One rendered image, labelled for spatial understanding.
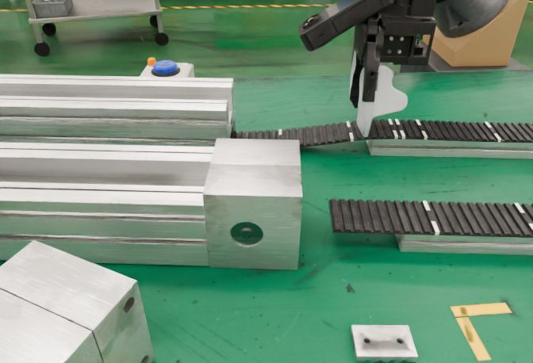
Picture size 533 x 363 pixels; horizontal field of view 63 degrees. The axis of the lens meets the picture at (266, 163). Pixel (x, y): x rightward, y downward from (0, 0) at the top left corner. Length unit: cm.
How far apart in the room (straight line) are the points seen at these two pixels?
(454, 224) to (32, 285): 39
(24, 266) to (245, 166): 20
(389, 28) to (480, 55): 50
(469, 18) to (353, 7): 49
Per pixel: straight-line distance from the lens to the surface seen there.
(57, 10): 350
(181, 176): 48
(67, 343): 31
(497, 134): 69
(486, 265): 52
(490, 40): 102
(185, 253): 45
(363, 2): 54
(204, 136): 59
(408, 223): 48
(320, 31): 54
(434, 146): 66
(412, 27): 56
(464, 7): 99
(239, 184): 41
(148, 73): 76
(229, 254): 44
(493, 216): 52
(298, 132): 65
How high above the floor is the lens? 112
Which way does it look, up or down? 34 degrees down
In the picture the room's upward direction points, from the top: straight up
